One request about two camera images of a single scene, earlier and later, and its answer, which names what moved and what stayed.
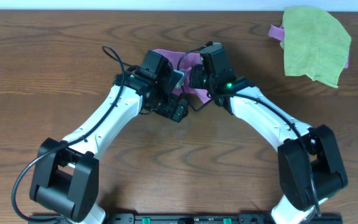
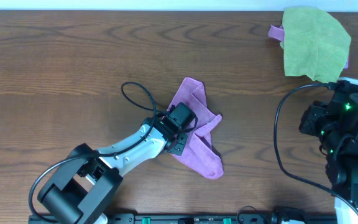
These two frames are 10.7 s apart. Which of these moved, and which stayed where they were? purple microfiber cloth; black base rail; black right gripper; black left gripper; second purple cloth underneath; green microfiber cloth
Moved: black right gripper; purple microfiber cloth; black left gripper
Stayed: second purple cloth underneath; green microfiber cloth; black base rail
